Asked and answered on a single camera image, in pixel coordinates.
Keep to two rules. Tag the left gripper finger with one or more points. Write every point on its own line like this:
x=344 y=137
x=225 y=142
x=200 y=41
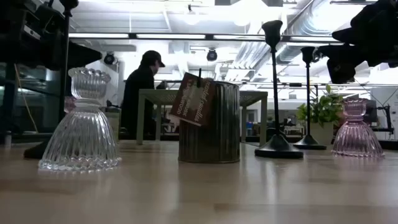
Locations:
x=84 y=57

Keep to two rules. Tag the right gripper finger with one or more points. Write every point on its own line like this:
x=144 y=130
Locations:
x=342 y=59
x=354 y=35

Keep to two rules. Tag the pink glass candle holder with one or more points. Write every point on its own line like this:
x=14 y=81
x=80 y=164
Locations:
x=357 y=140
x=69 y=104

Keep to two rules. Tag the clear glass candle holder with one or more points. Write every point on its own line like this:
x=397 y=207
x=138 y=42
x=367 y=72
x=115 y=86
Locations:
x=82 y=137

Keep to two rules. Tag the black metal candlestick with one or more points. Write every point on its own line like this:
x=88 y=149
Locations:
x=309 y=144
x=35 y=152
x=278 y=150

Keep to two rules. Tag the grey metal-lid glass jar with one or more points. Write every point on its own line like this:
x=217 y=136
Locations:
x=217 y=124

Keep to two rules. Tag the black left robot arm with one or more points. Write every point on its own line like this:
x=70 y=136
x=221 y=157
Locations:
x=15 y=31

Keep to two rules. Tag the black ceiling spotlight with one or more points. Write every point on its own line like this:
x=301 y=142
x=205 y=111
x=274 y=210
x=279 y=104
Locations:
x=109 y=58
x=211 y=55

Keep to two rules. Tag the green potted plant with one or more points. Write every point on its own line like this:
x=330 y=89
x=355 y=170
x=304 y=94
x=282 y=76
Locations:
x=323 y=109

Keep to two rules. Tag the person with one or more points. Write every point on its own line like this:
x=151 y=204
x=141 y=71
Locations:
x=136 y=93

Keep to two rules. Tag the small grey canister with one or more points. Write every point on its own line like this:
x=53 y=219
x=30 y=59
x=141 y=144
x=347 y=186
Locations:
x=7 y=140

